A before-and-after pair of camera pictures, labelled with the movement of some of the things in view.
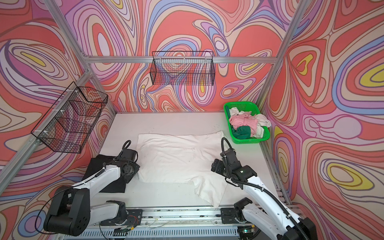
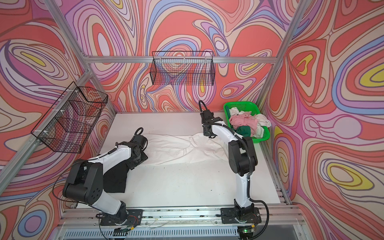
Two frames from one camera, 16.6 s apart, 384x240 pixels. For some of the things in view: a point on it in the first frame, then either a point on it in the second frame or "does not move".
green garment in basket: [242, 132] does not move
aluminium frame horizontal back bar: [179, 59] does not move
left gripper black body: [134, 168] → [136, 161]
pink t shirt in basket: [245, 119] does not move
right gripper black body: [222, 169] → [209, 133]
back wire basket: [183, 68] does not move
